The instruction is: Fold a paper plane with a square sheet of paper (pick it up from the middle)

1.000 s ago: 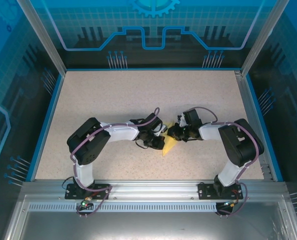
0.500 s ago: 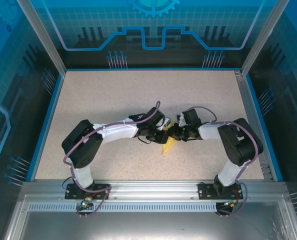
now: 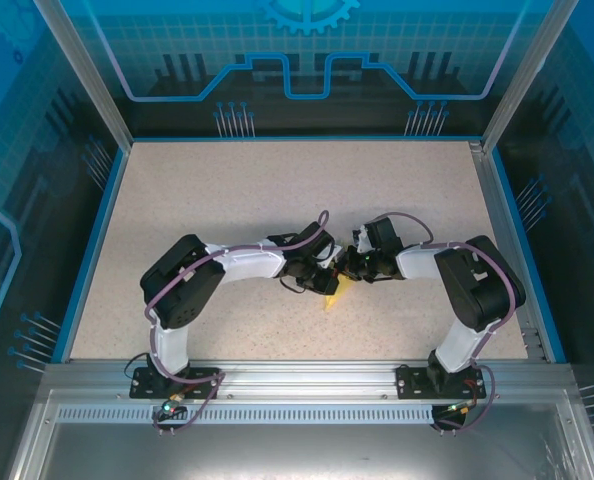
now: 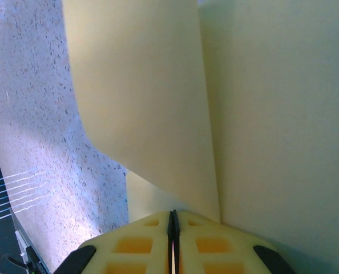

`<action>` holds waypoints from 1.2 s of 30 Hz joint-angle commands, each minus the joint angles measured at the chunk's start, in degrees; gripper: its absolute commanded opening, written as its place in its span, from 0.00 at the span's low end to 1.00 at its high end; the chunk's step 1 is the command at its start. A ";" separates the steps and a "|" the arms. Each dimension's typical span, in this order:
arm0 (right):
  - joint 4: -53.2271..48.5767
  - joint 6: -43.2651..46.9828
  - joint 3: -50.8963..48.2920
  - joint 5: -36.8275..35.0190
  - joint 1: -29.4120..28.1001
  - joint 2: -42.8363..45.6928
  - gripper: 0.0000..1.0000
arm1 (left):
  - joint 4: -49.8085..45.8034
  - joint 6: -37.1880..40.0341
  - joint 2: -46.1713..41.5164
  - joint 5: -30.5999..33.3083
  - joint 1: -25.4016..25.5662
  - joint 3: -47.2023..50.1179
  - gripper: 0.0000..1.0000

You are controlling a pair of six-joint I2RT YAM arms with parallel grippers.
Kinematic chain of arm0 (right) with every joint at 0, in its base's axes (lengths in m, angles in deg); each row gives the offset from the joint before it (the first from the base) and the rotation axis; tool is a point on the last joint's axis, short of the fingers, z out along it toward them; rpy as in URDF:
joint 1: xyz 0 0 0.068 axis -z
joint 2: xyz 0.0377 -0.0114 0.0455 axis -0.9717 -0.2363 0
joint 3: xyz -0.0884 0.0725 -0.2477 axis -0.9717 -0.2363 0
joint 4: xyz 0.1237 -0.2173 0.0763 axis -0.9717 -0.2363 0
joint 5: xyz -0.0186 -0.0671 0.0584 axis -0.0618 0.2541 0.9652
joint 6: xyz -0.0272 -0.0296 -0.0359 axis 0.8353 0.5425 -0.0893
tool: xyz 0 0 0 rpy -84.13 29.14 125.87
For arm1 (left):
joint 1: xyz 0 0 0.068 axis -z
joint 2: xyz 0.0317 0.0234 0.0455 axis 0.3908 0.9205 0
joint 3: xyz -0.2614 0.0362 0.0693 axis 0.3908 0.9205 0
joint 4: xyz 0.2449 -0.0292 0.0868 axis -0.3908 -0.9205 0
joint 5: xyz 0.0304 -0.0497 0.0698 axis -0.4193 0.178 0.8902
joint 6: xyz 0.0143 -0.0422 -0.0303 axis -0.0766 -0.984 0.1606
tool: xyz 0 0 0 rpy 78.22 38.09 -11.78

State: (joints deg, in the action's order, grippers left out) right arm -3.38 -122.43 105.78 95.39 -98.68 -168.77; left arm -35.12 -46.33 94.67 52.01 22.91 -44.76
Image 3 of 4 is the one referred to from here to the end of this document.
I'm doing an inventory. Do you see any blue grid print panel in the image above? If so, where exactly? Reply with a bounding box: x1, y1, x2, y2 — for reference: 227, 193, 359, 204
0, 0, 130, 480
491, 0, 594, 480

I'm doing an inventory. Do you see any grey metal tray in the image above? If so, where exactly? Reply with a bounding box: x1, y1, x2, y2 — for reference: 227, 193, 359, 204
6, 388, 594, 480

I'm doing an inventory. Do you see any aluminium frame post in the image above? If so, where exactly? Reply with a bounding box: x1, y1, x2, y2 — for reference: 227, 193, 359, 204
32, 0, 134, 151
478, 0, 578, 154

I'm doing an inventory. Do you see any aluminium table rail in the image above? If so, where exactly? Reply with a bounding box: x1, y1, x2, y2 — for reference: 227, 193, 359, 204
468, 141, 549, 362

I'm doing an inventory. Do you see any cable connector with green light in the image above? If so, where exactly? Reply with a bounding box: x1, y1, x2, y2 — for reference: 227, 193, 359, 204
157, 393, 187, 417
444, 399, 480, 417

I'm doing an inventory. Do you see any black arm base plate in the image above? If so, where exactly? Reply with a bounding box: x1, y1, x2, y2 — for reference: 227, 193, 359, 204
129, 366, 223, 400
395, 364, 496, 400

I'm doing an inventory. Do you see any aluminium mounting beam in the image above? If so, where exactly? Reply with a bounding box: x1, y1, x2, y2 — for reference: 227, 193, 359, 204
41, 358, 578, 402

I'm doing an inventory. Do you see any blue table edge strip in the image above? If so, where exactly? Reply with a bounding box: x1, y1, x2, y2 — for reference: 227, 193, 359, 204
489, 148, 569, 364
51, 147, 130, 364

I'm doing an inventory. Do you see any thin black cable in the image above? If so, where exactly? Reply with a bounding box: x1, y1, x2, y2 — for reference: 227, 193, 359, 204
122, 353, 151, 384

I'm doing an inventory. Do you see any blue gear print panel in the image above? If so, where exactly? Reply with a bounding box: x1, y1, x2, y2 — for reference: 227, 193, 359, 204
56, 0, 553, 140

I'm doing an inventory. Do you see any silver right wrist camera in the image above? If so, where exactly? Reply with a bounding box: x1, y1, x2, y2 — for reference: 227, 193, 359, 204
350, 224, 373, 254

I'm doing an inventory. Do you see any slotted grey cable duct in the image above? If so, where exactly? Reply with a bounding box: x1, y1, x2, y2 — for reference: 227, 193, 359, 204
55, 405, 441, 426

